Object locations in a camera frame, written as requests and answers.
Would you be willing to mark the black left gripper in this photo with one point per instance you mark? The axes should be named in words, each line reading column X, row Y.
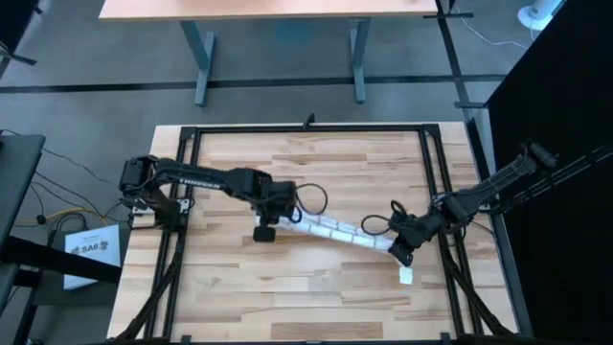
column 278, row 199

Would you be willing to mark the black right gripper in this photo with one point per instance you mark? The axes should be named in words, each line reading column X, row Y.
column 414, row 230

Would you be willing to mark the white towel with red checks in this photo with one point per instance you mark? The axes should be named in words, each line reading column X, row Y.
column 340, row 235

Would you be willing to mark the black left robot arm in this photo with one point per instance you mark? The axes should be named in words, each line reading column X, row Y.
column 206, row 179

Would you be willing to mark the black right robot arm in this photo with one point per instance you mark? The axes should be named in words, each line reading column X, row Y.
column 498, row 179

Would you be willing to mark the wooden desk with grey legs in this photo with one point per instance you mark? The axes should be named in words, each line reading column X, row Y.
column 263, row 8

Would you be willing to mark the tall black partition panel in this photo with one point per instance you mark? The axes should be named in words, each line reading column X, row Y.
column 551, row 96

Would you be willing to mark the white paper sign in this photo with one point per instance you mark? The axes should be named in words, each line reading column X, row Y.
column 93, row 254

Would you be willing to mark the white fan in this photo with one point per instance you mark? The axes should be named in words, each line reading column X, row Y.
column 538, row 14

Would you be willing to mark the black side desk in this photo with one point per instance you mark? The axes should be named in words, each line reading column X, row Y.
column 19, row 182

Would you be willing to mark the black stand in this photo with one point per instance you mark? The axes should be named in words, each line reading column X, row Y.
column 14, row 14

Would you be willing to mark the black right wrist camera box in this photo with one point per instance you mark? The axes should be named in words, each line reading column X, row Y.
column 403, row 254

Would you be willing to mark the small black camera mount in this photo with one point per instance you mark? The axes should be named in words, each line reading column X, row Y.
column 309, row 121

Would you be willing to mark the black aluminium table frame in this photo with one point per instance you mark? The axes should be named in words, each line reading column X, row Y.
column 335, row 129

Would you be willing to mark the black partition base rail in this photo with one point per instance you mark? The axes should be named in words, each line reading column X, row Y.
column 455, row 67

